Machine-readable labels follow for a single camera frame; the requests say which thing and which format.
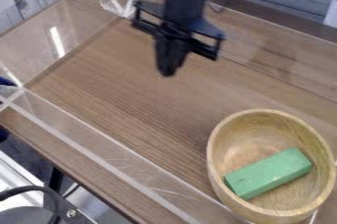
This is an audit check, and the green wooden block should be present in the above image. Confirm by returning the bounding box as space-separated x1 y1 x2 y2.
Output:
223 147 314 200

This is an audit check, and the clear acrylic wall panel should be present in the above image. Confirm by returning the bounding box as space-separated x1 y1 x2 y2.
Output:
0 86 251 224

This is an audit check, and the black cable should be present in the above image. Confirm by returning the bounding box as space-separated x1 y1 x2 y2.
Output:
0 185 63 224

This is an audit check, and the brown wooden bowl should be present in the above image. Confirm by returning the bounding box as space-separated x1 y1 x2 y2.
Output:
207 109 336 224

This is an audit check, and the black table leg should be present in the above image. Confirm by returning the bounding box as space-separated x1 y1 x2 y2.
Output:
50 168 64 192

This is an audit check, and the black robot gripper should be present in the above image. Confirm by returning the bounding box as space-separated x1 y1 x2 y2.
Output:
132 0 226 76

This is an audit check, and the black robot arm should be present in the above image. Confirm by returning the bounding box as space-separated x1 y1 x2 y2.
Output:
132 0 226 77

